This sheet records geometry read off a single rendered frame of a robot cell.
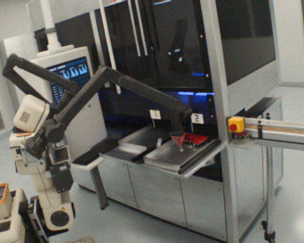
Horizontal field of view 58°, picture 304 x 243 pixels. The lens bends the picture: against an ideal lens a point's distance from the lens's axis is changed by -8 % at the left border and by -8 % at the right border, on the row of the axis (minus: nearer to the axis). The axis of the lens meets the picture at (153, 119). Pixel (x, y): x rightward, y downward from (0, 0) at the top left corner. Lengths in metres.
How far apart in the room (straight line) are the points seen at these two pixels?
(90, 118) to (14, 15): 5.02
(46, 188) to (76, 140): 0.65
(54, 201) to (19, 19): 5.75
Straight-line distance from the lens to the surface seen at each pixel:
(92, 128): 2.29
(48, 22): 2.17
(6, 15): 6.92
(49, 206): 1.64
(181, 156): 1.66
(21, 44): 6.43
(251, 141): 1.75
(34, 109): 1.46
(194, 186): 2.06
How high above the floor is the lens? 1.60
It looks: 18 degrees down
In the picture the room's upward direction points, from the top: 11 degrees counter-clockwise
